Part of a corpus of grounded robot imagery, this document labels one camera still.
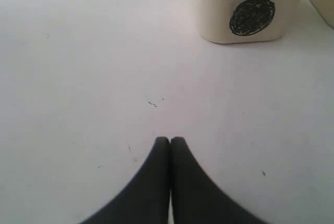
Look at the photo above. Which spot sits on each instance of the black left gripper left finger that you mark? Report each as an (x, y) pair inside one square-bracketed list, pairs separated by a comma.
[(146, 198)]

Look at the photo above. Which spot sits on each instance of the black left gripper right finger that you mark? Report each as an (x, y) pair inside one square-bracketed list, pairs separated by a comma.
[(195, 197)]

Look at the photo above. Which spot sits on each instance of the cream bin with circle mark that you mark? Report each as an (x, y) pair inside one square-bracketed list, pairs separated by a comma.
[(239, 21)]

